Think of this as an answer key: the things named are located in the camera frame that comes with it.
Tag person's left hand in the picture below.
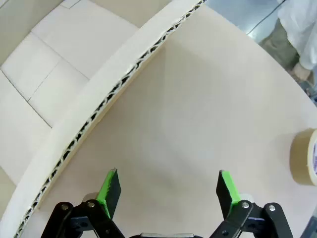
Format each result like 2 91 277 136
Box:
293 63 310 81

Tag person's left forearm white sleeve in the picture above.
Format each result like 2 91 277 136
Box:
277 0 317 71

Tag brown packing tape roll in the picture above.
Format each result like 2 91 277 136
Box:
290 128 317 186

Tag person in white cardigan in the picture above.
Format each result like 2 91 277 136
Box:
257 0 317 72

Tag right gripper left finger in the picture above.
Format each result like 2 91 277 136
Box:
46 168 124 238

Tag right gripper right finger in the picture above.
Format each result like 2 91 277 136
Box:
212 170 294 238

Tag brown cardboard box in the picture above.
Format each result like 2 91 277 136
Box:
0 0 208 238

